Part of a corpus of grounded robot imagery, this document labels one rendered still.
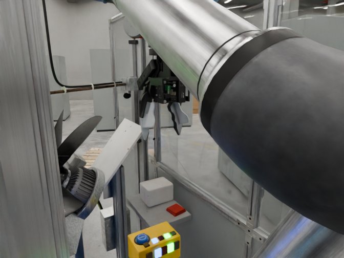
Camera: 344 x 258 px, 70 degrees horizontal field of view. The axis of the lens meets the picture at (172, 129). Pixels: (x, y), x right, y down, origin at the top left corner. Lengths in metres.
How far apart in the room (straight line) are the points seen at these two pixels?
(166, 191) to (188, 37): 1.32
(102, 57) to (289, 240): 6.25
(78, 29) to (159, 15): 13.03
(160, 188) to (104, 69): 5.20
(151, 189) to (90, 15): 12.23
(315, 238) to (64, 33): 13.22
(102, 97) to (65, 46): 7.10
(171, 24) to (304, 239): 0.26
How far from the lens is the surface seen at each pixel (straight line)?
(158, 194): 1.47
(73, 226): 1.17
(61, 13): 13.48
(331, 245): 0.32
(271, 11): 0.96
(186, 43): 0.21
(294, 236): 0.34
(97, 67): 6.44
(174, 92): 0.56
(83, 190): 1.16
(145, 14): 0.28
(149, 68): 0.59
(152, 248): 0.90
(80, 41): 13.21
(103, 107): 6.51
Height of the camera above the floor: 1.64
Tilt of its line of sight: 14 degrees down
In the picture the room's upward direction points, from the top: straight up
